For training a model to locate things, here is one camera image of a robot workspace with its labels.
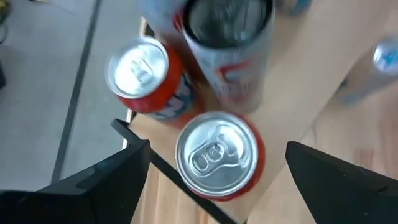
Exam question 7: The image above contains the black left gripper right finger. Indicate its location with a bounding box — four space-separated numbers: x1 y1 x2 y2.
285 141 398 224

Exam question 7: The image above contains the wooden shelf black metal frame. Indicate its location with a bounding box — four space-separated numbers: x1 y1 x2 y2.
111 0 398 224

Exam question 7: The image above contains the blue silver Red Bull can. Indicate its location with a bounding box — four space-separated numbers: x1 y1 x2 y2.
334 35 398 108

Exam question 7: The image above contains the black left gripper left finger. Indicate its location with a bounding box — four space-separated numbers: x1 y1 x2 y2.
0 139 152 224

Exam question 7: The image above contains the red strawberry Fanta can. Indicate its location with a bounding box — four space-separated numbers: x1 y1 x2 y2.
175 111 266 202
104 35 203 128

